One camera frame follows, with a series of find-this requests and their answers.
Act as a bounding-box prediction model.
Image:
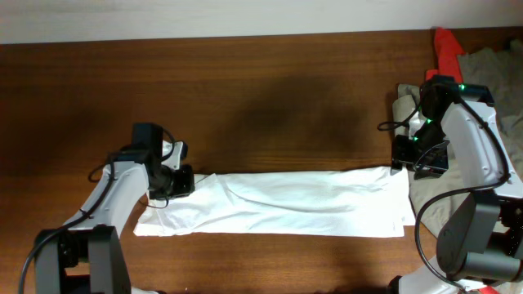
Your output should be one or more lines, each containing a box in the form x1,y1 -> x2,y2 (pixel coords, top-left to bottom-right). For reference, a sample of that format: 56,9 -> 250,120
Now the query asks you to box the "white t-shirt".
133,167 -> 414,238

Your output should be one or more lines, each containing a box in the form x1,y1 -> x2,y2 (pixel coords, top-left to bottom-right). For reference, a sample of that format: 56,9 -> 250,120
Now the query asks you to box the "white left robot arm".
18,122 -> 194,294

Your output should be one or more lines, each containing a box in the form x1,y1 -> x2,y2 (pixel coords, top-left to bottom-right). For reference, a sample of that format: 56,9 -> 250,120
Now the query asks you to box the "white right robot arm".
387,75 -> 522,293

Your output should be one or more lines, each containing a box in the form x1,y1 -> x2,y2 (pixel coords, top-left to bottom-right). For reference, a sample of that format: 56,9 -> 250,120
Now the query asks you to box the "red garment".
425,28 -> 465,83

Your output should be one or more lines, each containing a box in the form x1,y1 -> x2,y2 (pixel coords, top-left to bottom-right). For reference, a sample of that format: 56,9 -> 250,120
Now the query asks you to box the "grey-beige garment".
409,39 -> 522,214

